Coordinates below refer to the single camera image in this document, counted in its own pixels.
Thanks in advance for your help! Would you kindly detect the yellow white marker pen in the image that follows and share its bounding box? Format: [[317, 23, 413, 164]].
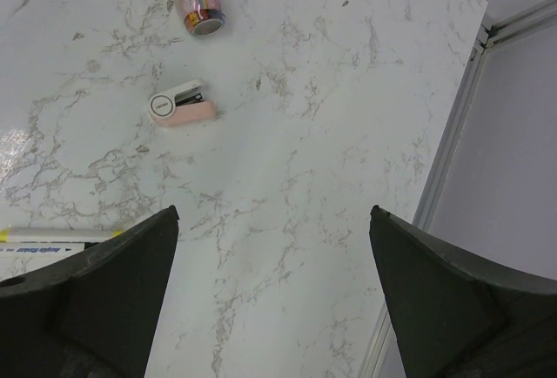
[[1, 227, 124, 258]]

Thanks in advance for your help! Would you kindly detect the aluminium frame rail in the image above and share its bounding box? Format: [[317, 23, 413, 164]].
[[368, 0, 556, 377]]

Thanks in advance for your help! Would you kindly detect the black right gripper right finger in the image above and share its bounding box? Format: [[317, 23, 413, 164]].
[[369, 206, 556, 377]]

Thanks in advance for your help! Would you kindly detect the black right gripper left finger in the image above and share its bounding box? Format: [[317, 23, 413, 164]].
[[1, 206, 179, 377]]

